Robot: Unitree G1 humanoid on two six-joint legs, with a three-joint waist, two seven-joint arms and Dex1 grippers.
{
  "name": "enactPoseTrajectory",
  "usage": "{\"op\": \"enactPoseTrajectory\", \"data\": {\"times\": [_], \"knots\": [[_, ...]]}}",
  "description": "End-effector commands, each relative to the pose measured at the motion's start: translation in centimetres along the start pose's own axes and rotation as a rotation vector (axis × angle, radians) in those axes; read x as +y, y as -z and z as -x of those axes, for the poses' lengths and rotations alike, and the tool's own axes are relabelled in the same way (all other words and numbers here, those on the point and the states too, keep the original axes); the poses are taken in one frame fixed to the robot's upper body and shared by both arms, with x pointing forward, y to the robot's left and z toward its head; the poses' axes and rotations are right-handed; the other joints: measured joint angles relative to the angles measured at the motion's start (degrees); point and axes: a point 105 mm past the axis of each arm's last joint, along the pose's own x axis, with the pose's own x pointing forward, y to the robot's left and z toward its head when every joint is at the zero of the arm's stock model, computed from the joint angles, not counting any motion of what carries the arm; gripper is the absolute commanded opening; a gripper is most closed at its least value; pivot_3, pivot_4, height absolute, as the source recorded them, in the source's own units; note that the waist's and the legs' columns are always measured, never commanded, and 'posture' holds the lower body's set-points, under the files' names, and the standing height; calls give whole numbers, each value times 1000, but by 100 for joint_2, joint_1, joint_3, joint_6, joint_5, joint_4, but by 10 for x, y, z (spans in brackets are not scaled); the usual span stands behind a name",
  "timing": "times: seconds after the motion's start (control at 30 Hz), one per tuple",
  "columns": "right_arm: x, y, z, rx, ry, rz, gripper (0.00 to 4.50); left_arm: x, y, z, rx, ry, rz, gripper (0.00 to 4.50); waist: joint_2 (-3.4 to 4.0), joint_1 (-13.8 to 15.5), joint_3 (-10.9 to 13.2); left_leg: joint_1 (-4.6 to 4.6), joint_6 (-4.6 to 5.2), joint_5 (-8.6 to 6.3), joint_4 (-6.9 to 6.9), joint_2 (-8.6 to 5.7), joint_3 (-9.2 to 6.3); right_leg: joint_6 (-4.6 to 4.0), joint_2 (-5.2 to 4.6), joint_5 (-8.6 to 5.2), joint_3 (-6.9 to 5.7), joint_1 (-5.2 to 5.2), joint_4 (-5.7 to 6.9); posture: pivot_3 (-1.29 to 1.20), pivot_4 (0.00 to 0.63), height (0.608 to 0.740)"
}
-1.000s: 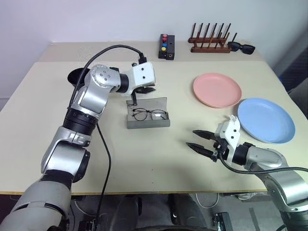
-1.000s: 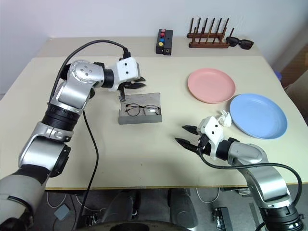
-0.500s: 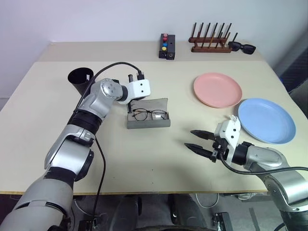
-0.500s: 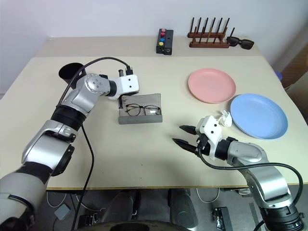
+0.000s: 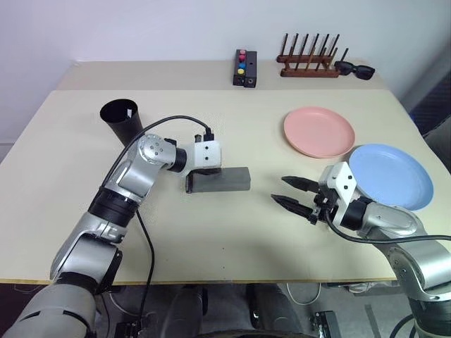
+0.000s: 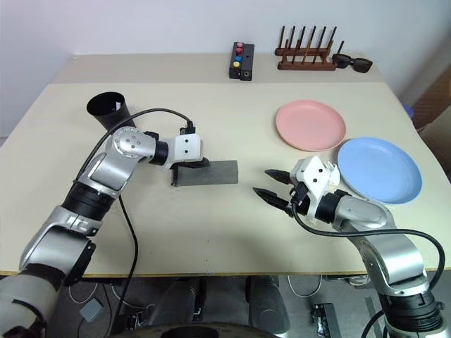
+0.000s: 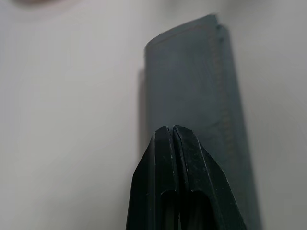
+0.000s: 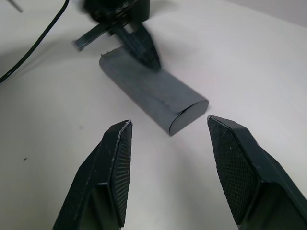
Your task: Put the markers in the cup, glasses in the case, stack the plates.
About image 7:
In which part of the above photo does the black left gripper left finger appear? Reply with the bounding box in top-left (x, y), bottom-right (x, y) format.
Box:
top-left (125, 125), bottom-right (180, 230)

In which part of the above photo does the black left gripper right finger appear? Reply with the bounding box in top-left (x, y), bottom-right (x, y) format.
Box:
top-left (171, 124), bottom-right (247, 230)

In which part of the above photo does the grey glasses case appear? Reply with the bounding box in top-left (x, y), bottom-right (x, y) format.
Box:
top-left (143, 13), bottom-right (265, 230)

